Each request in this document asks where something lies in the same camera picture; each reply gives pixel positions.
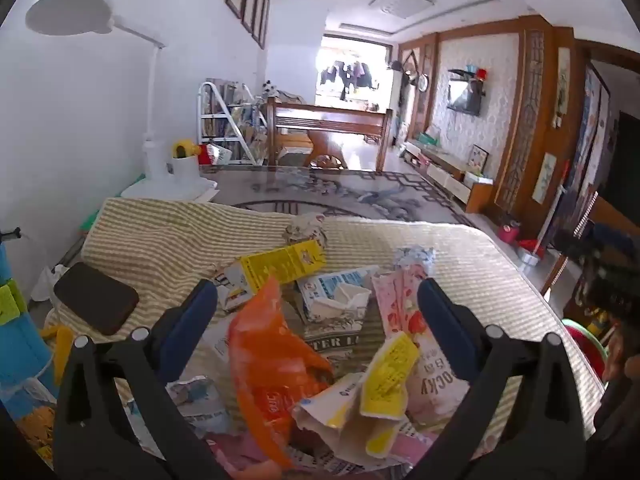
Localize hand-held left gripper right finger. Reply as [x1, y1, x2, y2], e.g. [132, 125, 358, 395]
[407, 277, 588, 480]

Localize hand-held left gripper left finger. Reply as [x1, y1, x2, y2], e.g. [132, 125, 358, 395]
[52, 277, 236, 480]

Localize pink white snack wrapper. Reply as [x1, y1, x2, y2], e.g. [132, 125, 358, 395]
[371, 260, 436, 343]

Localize orange plastic wrapper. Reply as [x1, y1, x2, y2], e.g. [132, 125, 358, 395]
[227, 276, 335, 468]

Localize yellow drink carton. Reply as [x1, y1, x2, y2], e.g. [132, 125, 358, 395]
[240, 239, 328, 296]

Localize grey paper ball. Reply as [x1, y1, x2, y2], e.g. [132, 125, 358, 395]
[284, 212, 328, 252]

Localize small white carton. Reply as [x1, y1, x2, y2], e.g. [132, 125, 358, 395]
[214, 266, 253, 315]

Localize pink snack box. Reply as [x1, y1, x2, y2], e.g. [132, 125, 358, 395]
[406, 340, 473, 418]

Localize crushed yellow carton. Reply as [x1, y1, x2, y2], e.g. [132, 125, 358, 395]
[359, 331, 421, 457]

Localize crumpled silver wrapper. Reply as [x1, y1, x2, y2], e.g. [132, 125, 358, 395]
[394, 246, 437, 281]

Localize yellow checkered tablecloth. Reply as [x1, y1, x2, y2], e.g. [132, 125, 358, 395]
[80, 197, 606, 480]

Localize mop stick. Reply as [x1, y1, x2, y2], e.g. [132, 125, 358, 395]
[535, 160, 571, 256]

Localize dark brown phone case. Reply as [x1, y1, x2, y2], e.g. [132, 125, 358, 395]
[54, 262, 140, 336]

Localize printed paper sheet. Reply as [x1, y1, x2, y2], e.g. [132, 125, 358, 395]
[300, 317, 386, 361]

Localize narrow flower painting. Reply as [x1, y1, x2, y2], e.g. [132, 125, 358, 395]
[534, 153, 557, 203]

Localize white blue milk carton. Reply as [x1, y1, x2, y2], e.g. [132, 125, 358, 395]
[296, 265, 381, 328]

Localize crushed white carton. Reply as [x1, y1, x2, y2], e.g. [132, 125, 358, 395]
[291, 372, 366, 443]

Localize white tissue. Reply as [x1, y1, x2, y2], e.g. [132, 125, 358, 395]
[31, 264, 71, 306]

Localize white cup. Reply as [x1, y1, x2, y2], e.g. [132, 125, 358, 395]
[172, 155, 201, 181]

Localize low television cabinet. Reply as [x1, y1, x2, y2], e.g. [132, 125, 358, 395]
[402, 139, 496, 214]

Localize colourful snack wrapper on floor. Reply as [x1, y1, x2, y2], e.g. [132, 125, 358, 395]
[0, 240, 58, 411]

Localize yellow crinkled wrapper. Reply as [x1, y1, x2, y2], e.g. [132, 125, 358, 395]
[15, 402, 56, 463]

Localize tall flower painting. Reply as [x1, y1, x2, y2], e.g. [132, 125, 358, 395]
[554, 47, 571, 128]

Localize white metal shelf rack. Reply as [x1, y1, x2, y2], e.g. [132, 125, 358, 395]
[197, 81, 263, 166]

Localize hanging clothes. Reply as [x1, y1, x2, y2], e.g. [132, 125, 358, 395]
[320, 60, 377, 101]

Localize square ceiling light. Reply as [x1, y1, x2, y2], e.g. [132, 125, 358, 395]
[370, 0, 433, 20]

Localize white desk lamp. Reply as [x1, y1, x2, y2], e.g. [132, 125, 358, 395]
[25, 0, 219, 204]

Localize yellow plastic clamp handle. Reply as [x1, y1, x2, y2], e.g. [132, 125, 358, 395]
[42, 324, 75, 386]

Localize wall television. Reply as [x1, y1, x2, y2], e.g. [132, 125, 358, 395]
[446, 80, 483, 117]

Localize wall shelf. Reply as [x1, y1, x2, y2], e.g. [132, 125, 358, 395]
[447, 64, 488, 83]

